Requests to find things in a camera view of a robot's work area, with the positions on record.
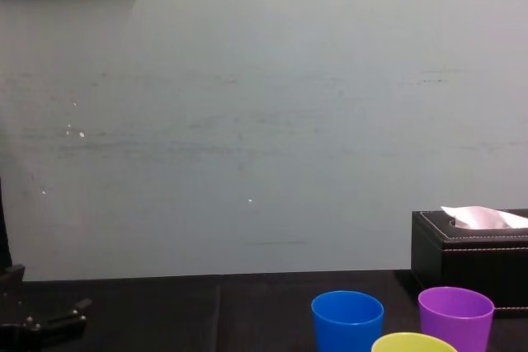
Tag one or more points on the black table cloth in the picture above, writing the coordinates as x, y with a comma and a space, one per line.
185, 315

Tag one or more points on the purple plastic cup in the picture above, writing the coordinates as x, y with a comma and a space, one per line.
455, 319

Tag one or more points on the yellow-green plastic cup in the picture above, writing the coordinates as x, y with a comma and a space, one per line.
410, 344

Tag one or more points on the black leather tissue box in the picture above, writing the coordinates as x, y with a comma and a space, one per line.
466, 269

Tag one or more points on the white paper tissue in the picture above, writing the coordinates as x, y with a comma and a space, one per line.
482, 218

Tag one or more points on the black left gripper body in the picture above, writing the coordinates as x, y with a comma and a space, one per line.
24, 339

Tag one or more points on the blue plastic cup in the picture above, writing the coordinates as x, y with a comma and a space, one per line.
346, 323

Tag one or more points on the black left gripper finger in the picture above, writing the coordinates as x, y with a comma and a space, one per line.
12, 290
68, 311

